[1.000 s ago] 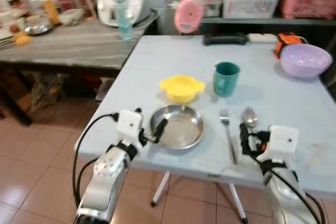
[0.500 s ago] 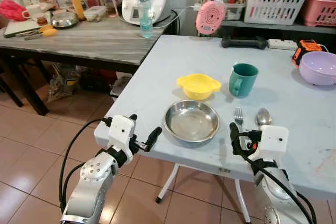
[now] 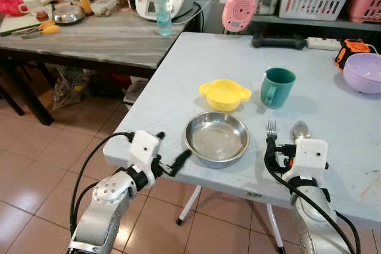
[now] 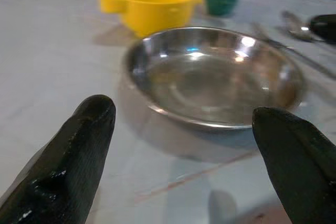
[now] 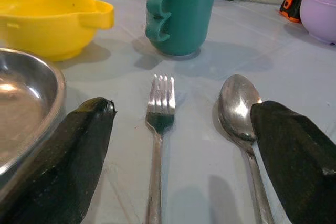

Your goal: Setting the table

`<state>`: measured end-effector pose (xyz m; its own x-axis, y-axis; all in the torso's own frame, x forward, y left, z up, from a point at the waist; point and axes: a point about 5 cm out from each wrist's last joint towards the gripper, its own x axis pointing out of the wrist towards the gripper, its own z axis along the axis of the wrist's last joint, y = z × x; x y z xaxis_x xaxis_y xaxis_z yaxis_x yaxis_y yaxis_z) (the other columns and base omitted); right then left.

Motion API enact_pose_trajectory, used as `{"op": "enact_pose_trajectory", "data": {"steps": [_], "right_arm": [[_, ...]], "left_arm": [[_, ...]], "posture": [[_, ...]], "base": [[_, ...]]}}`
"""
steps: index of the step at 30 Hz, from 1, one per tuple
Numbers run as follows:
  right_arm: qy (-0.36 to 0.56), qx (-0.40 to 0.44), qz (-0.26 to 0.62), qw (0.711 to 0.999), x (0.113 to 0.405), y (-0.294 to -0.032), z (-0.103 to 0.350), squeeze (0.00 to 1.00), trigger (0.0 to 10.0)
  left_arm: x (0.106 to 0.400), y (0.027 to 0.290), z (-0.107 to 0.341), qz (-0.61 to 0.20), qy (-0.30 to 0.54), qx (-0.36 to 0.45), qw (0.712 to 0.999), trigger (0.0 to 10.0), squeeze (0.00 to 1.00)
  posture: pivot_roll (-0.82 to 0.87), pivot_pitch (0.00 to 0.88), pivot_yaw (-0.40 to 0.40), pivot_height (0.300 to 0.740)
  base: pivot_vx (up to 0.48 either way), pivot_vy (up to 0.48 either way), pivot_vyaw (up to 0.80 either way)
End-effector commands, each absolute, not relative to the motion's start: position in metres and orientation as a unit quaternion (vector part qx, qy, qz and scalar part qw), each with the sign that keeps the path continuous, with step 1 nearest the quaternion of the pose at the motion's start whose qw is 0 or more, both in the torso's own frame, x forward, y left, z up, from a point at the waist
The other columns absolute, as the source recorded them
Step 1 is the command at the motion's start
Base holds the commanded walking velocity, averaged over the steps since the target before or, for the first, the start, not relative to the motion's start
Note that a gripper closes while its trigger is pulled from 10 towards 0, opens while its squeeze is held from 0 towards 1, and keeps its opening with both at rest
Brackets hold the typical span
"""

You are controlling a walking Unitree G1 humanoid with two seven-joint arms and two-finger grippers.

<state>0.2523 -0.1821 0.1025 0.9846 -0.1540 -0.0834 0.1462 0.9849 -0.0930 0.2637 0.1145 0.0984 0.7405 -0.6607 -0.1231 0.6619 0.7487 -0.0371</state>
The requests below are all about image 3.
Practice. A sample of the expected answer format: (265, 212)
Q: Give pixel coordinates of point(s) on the wide-rimmed steel dish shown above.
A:
(216, 138)

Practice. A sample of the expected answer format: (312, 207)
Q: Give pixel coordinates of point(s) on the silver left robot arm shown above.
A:
(107, 200)

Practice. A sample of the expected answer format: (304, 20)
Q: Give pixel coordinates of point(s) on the steel fork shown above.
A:
(271, 128)

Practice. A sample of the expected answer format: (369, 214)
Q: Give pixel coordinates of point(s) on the steel spoon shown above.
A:
(300, 130)

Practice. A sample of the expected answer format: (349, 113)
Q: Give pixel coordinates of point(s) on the white folding table leg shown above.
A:
(275, 227)
(189, 205)

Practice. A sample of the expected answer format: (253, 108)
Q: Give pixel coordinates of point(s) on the white folding table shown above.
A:
(309, 105)

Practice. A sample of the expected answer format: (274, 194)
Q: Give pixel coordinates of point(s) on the green plastic mug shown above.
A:
(278, 90)

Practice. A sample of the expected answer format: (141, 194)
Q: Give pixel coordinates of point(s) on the yellow plastic bowl with ears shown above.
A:
(225, 94)

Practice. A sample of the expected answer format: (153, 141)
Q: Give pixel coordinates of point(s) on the patterned bag on floor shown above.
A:
(70, 87)

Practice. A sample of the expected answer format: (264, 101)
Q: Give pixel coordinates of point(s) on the grey marble-look side table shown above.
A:
(107, 43)

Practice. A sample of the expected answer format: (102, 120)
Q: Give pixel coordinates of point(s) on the lilac plastic bowl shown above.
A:
(364, 72)

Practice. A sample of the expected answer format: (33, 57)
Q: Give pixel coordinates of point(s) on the white power strip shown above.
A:
(322, 43)

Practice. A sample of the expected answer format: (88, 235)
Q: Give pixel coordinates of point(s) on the orange and black tool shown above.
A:
(351, 49)

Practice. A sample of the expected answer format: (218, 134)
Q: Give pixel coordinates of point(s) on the clear water bottle teal cap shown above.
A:
(163, 13)

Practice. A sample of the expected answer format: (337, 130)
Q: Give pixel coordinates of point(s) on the pink round gadget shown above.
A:
(239, 11)

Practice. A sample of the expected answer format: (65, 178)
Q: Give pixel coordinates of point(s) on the clear lidded food container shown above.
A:
(104, 7)

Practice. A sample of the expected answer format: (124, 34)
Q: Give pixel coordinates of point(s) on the upturned steel bowl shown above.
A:
(68, 14)

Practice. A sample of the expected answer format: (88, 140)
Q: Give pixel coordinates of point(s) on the orange sauce squeeze bottle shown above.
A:
(84, 1)

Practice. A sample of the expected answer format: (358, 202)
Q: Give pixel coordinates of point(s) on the pink plastic basket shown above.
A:
(364, 5)

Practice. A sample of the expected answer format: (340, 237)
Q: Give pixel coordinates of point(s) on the white green-edged cutting board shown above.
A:
(18, 24)

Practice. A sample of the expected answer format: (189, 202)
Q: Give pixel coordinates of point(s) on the white ceramic mug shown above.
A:
(33, 5)

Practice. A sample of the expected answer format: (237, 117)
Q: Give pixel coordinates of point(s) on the red plastic bag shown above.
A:
(9, 4)

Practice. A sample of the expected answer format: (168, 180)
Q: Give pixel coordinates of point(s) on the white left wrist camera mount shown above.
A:
(144, 146)

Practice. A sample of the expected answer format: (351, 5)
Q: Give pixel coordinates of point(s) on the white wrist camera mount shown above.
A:
(144, 146)
(309, 156)

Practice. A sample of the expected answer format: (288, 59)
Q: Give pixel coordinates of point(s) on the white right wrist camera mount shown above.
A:
(309, 156)

